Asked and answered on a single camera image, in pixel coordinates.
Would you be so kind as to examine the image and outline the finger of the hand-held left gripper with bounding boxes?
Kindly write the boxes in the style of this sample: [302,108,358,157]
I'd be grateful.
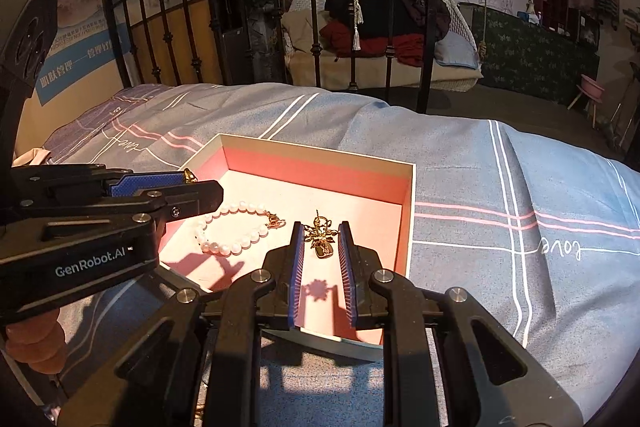
[10,164,187,208]
[45,180,225,230]

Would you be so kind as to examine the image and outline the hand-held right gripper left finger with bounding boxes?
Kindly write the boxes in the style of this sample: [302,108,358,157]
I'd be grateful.
[59,221,306,427]

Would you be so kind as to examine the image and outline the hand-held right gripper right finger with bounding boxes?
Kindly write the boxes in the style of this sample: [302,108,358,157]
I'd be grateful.
[338,221,584,427]

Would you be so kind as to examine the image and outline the gold flower pendant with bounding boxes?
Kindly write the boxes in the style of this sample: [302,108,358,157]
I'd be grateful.
[302,209,341,261]

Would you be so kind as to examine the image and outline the white box with pink lining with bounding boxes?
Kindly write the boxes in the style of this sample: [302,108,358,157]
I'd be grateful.
[157,133,417,351]

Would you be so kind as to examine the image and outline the person's left hand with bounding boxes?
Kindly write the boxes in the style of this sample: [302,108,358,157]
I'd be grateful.
[5,307,67,376]

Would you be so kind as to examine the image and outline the blue plaid blanket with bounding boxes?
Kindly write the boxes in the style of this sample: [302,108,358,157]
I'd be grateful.
[14,82,640,427]

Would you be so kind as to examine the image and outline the dark water dispenser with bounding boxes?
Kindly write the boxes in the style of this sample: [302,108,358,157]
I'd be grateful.
[212,0,249,86]

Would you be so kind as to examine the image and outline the red garment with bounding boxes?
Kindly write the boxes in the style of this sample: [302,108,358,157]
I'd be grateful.
[319,23,440,68]

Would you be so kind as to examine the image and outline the light blue pillow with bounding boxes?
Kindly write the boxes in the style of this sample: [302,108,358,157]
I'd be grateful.
[434,29,482,71]

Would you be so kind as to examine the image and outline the black garment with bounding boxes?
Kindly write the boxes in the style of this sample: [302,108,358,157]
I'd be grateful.
[324,0,452,38]

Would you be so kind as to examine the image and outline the white wicker hanging chair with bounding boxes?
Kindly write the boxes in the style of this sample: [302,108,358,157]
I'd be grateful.
[280,0,485,92]

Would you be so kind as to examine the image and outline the green patterned cloth cabinet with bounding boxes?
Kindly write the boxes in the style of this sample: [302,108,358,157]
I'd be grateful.
[479,4,602,108]

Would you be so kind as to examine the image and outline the pink stool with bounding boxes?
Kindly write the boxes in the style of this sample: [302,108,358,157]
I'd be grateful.
[567,74,604,128]

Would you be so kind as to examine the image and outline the white pearl bracelet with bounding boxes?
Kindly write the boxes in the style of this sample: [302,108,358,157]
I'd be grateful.
[193,201,287,257]

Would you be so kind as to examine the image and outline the black metal bed frame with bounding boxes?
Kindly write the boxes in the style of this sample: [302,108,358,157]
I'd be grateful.
[102,0,437,116]

